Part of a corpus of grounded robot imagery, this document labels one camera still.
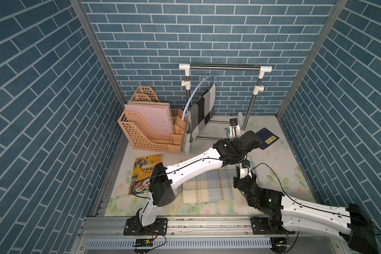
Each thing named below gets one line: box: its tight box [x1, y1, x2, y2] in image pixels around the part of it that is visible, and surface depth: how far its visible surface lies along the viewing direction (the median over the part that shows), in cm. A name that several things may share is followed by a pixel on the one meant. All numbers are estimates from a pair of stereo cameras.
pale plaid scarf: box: [176, 165, 247, 204], surface depth 86 cm
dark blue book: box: [255, 127, 280, 150], surface depth 110 cm
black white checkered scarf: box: [188, 83, 216, 142], surface depth 93 cm
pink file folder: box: [123, 104, 174, 134], surface depth 90 cm
